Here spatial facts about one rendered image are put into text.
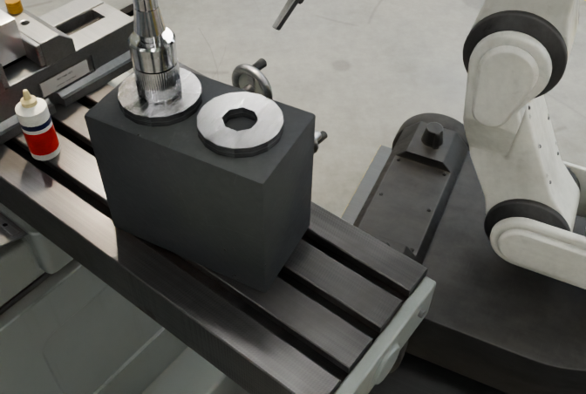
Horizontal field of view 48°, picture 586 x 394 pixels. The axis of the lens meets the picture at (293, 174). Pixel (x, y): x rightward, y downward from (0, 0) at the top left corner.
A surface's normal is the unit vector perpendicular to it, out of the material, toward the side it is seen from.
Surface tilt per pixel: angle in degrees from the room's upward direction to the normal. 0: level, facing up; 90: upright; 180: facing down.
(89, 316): 90
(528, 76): 90
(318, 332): 0
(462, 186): 0
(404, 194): 0
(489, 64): 90
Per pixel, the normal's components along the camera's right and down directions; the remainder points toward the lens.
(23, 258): 0.79, 0.44
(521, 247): -0.42, 0.64
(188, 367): 0.02, -0.70
